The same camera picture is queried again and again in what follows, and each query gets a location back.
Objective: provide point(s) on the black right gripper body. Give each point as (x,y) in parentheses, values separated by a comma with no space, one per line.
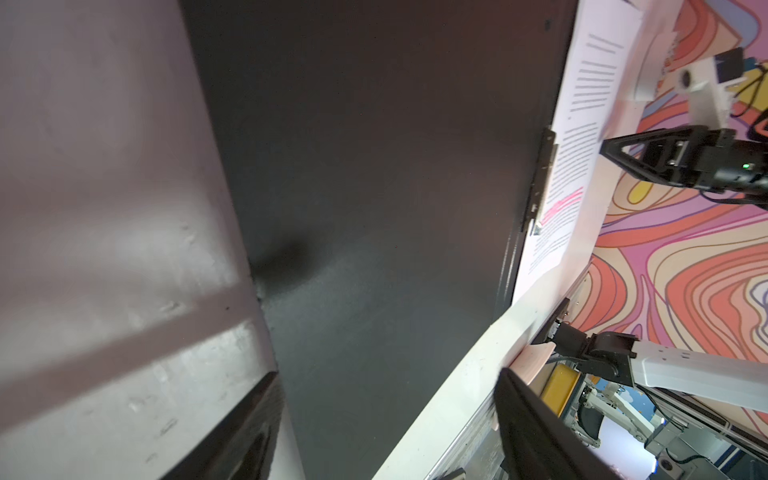
(715,161)

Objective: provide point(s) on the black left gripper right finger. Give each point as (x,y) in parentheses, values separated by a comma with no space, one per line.
(535,442)

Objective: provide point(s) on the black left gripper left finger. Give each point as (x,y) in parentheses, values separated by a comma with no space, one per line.
(243,443)

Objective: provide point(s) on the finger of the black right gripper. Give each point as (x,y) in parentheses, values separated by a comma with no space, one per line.
(651,155)

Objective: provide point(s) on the printed paper files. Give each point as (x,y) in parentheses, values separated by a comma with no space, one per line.
(602,40)

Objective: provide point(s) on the blue file folder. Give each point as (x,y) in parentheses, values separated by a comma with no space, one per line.
(379,155)

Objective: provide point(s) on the white tape roll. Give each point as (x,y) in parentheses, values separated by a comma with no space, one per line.
(656,54)

